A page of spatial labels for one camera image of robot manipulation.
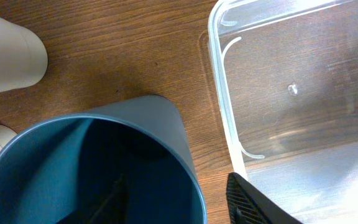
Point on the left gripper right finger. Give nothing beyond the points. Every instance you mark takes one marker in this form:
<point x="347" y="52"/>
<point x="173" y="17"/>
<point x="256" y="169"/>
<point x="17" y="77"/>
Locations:
<point x="248" y="205"/>

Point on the blue cup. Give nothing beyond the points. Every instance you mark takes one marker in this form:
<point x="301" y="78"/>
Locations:
<point x="60" y="165"/>

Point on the beige cup far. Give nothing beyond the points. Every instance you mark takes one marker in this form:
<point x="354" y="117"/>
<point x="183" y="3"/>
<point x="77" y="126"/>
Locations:
<point x="23" y="57"/>

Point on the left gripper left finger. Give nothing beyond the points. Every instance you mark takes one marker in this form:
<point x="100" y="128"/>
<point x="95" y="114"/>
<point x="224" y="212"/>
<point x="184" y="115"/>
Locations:
<point x="110" y="209"/>

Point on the clear plastic container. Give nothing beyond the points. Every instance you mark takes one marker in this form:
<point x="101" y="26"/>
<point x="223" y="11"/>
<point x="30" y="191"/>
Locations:
<point x="286" y="75"/>

